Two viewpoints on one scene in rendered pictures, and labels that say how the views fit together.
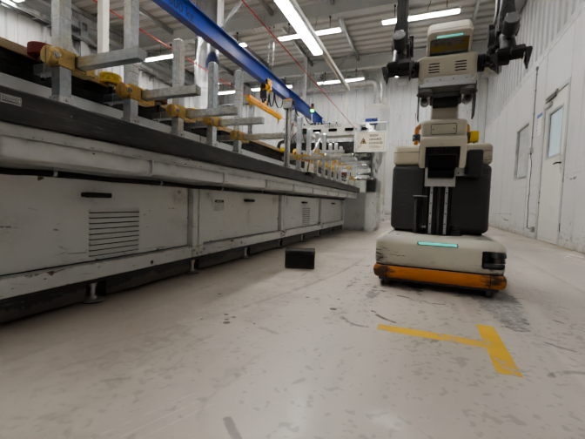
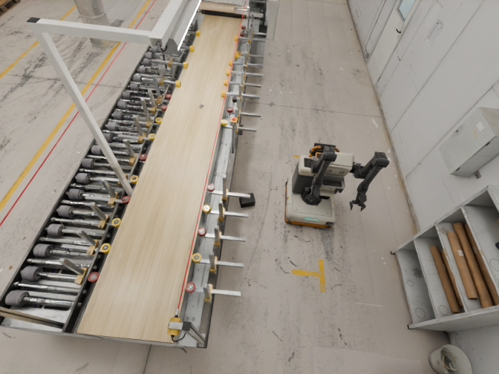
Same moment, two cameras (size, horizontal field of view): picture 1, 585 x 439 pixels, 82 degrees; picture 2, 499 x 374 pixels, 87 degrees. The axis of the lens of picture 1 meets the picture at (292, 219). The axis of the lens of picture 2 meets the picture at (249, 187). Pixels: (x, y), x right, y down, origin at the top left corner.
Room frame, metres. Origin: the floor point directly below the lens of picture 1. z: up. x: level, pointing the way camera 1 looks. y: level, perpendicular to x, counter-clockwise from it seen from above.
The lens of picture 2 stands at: (0.50, 0.66, 3.17)
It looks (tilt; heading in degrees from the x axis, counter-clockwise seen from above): 56 degrees down; 337
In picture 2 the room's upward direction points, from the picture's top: 7 degrees clockwise
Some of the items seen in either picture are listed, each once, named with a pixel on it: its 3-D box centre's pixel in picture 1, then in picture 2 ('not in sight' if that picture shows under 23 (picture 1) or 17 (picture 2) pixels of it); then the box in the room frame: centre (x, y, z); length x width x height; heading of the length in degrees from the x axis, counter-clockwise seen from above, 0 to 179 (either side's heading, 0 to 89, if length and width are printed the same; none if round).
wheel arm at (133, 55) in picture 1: (86, 64); (214, 292); (1.02, 0.63, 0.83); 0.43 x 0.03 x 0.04; 69
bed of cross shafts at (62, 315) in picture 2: not in sight; (144, 130); (3.53, 1.13, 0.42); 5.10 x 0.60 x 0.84; 159
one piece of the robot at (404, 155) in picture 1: (439, 183); (317, 176); (2.08, -0.90, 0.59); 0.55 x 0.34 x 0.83; 68
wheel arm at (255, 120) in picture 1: (225, 123); (226, 214); (1.72, 0.36, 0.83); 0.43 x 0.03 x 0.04; 69
